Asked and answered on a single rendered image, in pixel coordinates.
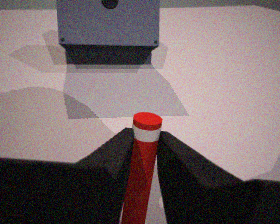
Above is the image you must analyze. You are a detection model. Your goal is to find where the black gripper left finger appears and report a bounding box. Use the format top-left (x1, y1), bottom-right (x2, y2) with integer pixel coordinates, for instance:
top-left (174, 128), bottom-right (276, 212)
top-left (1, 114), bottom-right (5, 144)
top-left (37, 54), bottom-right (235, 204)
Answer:
top-left (0, 128), bottom-right (134, 224)

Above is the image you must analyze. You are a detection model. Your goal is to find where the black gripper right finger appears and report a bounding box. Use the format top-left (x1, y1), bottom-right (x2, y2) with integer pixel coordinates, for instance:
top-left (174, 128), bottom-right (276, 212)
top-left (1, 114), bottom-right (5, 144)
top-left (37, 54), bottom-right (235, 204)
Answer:
top-left (157, 131), bottom-right (280, 224)

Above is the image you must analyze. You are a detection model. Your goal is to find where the red peg with white band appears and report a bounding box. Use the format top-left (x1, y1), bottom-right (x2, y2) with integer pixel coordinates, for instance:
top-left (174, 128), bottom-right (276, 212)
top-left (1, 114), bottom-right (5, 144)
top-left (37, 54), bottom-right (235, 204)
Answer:
top-left (121, 112), bottom-right (162, 224)

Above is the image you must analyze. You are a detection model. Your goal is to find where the grey square panel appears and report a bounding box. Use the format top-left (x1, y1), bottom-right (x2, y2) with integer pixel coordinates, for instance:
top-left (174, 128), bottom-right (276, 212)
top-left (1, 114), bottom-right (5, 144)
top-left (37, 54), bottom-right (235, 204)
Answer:
top-left (56, 0), bottom-right (160, 64)

